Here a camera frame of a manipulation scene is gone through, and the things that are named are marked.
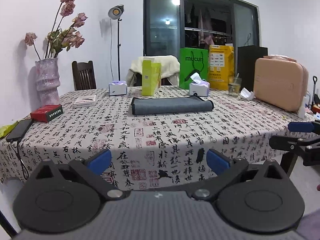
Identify drinking glass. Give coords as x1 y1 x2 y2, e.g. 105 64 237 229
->
228 76 242 96

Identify purple and grey towel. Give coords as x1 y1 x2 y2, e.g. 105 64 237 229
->
131 95 214 115

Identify black smartphone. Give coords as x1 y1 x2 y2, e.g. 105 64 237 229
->
6 119 33 142

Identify red and green box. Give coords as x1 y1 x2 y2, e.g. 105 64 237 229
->
30 105 63 123

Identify pink ceramic vase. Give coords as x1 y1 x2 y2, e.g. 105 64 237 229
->
35 58 61 106

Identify left white tissue box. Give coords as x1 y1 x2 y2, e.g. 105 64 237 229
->
108 81 127 96

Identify white bottle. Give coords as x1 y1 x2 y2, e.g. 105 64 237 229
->
298 96 307 119

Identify yellow paper bag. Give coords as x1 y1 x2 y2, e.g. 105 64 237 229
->
208 45 235 90

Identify green snack packet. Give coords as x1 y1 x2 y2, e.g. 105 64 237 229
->
0 121 18 139

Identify white tissue box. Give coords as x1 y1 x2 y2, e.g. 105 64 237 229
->
189 73 210 97
108 81 127 96

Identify pink hard case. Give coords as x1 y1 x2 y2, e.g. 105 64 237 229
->
253 55 309 112

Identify dark wooden chair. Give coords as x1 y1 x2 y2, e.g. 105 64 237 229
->
72 61 97 90

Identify green mucun paper bag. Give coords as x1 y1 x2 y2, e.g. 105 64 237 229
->
179 48 209 89

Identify cream cloth on chair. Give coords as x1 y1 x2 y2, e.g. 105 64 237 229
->
126 55 180 87

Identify flat white pink box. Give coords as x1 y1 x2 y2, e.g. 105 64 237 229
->
73 95 97 108

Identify dark framed window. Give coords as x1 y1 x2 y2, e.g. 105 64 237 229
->
143 0 260 57

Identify crumpled white paper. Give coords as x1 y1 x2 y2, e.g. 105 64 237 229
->
240 88 255 101

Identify calligraphy print tablecloth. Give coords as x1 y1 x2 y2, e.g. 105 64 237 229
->
1 87 299 190

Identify yellow-green carton box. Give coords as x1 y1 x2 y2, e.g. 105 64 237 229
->
142 60 161 96

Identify studio light on stand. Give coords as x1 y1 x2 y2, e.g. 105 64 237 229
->
108 4 124 80

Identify dried pink roses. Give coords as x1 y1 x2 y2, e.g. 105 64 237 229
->
24 0 88 61

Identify right white tissue box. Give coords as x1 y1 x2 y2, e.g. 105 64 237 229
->
189 73 210 97

